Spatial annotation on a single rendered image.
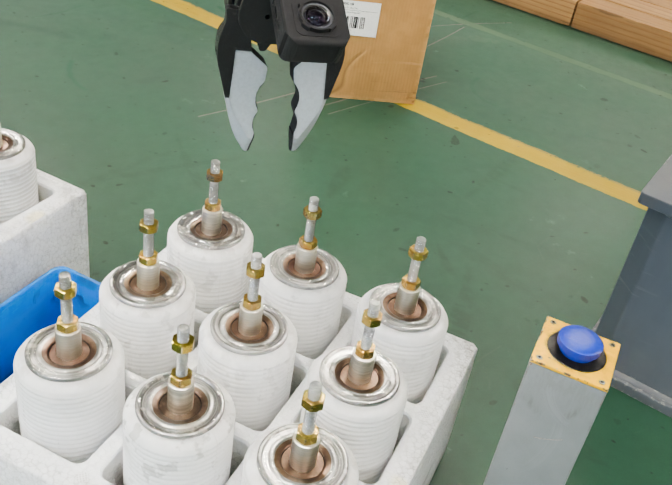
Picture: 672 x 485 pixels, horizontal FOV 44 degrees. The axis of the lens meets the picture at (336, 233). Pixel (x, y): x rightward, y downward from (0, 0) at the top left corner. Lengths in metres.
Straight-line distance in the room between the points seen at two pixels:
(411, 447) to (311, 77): 0.37
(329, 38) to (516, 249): 0.96
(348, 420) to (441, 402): 0.16
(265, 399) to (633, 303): 0.57
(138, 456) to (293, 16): 0.39
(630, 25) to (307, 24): 2.05
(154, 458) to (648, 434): 0.72
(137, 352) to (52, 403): 0.12
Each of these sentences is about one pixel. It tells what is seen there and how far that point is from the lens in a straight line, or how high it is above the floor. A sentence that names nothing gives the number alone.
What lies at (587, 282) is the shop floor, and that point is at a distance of 1.45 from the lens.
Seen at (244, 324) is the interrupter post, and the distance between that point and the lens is 0.79.
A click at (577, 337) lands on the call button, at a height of 0.33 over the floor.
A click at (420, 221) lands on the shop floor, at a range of 1.47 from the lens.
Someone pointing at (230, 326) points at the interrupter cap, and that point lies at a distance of 0.81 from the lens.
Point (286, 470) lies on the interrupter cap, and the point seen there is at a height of 0.25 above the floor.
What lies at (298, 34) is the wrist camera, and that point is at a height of 0.59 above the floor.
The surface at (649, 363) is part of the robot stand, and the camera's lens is 1.23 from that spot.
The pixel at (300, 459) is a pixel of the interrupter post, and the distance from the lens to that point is 0.68.
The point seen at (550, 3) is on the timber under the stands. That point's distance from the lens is 2.62.
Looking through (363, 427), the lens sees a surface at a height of 0.24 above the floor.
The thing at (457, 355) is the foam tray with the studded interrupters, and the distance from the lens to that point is 0.93.
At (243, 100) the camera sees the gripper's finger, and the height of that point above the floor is 0.50.
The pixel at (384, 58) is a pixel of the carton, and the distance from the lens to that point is 1.83.
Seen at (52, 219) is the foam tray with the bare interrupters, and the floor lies 0.17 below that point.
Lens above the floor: 0.79
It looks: 34 degrees down
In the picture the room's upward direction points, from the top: 10 degrees clockwise
